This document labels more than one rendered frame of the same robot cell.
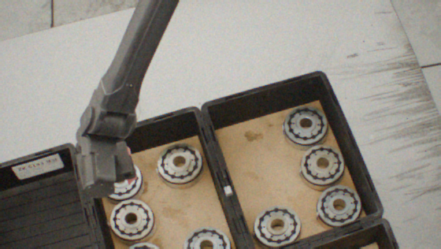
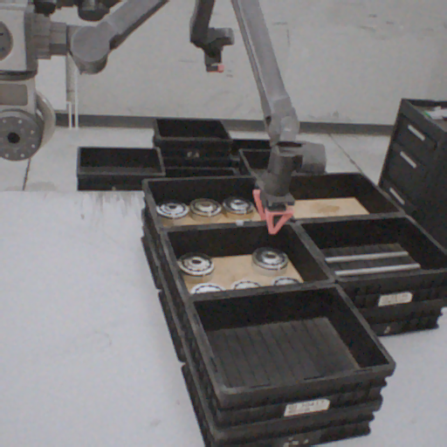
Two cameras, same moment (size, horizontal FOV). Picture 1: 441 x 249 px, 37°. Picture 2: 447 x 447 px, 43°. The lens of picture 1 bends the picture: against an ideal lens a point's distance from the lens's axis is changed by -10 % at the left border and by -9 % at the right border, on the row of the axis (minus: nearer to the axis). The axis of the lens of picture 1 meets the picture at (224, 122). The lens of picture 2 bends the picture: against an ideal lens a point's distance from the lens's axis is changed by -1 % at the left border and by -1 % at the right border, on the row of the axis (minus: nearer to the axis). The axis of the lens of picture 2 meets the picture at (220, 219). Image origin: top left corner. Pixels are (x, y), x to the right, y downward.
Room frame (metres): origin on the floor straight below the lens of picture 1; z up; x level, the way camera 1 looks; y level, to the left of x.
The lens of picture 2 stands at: (0.99, 1.39, 1.78)
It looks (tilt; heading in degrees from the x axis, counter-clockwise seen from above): 31 degrees down; 260
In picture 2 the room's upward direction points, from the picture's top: 7 degrees clockwise
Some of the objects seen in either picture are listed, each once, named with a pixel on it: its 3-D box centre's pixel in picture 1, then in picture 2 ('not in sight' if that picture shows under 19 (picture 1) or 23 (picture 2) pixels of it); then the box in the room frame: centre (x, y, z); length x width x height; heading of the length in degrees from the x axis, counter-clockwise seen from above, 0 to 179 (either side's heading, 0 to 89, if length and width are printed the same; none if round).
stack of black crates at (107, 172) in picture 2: not in sight; (119, 201); (1.06, -1.08, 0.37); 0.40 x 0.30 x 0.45; 5
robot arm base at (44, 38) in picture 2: not in sight; (46, 38); (1.18, 0.13, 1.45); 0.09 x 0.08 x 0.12; 95
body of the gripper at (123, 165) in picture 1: (101, 157); (277, 183); (0.66, 0.23, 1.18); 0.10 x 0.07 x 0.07; 100
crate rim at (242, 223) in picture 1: (291, 161); (213, 202); (0.74, -0.13, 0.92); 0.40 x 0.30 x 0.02; 10
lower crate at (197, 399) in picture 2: not in sight; (275, 384); (0.64, 0.46, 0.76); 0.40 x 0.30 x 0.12; 10
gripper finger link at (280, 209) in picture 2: not in sight; (274, 213); (0.66, 0.25, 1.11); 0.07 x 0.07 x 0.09; 10
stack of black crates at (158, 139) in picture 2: not in sight; (189, 166); (0.69, -1.51, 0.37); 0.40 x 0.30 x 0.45; 5
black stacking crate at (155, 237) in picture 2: (291, 172); (211, 216); (0.74, -0.13, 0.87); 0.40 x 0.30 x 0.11; 10
